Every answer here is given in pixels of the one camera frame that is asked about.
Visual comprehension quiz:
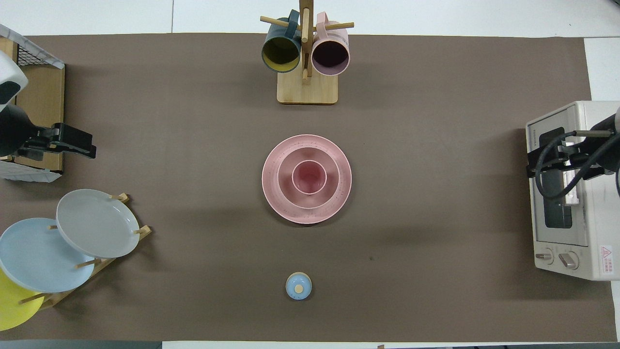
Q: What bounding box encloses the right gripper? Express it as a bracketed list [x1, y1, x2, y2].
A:
[527, 130, 608, 180]

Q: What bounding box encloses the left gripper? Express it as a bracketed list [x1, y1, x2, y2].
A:
[19, 123, 96, 160]

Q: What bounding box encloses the pink bowl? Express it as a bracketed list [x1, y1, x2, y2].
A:
[277, 146, 340, 209]

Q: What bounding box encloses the pink tumbler cup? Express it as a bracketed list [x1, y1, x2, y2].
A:
[292, 159, 327, 195]

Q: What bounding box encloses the beige toaster oven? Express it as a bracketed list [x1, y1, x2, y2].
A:
[526, 100, 620, 281]

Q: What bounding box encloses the grey plate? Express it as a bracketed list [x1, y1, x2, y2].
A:
[56, 189, 140, 259]

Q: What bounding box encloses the wooden plate rack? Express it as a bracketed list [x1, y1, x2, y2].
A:
[18, 193, 152, 311]

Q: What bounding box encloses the brown table mat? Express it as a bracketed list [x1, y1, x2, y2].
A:
[0, 33, 617, 343]

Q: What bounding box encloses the light blue plate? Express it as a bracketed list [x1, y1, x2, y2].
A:
[0, 218, 96, 293]

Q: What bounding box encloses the yellow plate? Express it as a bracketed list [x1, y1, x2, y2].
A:
[0, 268, 45, 332]

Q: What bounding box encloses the pink speckled plate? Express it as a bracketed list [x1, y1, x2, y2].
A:
[262, 134, 352, 225]

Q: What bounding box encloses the dark teal mug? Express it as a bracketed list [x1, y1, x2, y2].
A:
[261, 10, 302, 74]

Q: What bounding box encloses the wooden mug tree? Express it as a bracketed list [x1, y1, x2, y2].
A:
[260, 0, 355, 105]

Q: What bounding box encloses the pale pink mug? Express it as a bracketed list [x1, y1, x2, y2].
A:
[311, 12, 350, 77]

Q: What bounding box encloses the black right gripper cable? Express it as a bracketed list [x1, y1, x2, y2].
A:
[533, 132, 620, 199]

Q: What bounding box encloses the wooden shelf with wire basket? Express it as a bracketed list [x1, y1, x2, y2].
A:
[0, 23, 66, 183]

